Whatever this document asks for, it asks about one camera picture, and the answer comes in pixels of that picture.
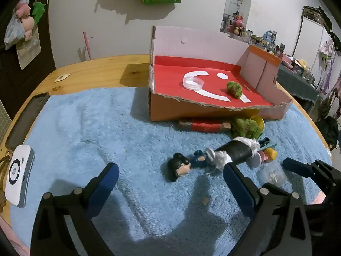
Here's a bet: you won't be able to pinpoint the small clear plastic container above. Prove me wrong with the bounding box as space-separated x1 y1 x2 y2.
259 161 287 187

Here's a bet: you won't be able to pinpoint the blonde pink doll figurine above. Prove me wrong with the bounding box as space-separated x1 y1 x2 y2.
249 148 278 168

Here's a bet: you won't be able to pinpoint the black white sushi plush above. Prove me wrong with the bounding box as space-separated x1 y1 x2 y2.
213 136 261 172

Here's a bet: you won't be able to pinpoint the black-haired blue figurine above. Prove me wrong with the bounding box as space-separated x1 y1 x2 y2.
166 150 216 182

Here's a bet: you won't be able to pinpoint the teal plastic clip toy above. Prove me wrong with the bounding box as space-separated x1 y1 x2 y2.
258 137 277 151

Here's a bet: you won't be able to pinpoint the yellow plastic cup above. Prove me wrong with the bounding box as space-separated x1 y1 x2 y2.
250 115 265 132

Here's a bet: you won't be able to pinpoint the green lettuce toy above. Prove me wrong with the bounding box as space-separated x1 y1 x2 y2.
231 118 264 139

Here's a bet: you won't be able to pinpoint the white square gadget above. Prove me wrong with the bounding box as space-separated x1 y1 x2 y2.
5 145 35 208

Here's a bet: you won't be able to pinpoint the dark cluttered side table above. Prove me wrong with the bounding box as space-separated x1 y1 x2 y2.
276 64 318 113

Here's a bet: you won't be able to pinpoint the light blue fluffy towel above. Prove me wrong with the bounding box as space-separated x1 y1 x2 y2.
10 86 332 256

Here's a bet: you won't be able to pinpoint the red thread wooden spool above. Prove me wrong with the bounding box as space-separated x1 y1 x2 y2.
178 119 231 133

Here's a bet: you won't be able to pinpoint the black phone on table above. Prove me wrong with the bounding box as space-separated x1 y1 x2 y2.
5 93 50 150

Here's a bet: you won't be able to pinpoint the round clear plastic lid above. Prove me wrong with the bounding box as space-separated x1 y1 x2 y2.
183 76 204 91

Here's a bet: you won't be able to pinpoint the cardboard box red interior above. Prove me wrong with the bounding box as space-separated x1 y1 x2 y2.
149 26 292 121

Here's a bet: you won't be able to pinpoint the small white sticker on table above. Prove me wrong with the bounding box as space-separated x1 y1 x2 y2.
55 74 70 82

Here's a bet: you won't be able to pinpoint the pink plush on shelf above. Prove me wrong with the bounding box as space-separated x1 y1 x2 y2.
227 16 246 36

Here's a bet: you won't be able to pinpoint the beige paper bag hanging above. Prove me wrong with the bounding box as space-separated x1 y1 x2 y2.
16 26 41 69

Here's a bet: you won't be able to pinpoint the pink stick behind table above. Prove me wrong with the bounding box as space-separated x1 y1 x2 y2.
83 31 92 60

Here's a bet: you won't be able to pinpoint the pink plush toys hanging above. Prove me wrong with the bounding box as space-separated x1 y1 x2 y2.
14 0 35 41

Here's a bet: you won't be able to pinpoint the green plush hanging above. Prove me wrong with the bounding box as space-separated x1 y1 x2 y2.
32 1 46 25

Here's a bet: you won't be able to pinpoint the white cabinet with black frame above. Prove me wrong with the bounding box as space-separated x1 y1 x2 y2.
292 5 333 68

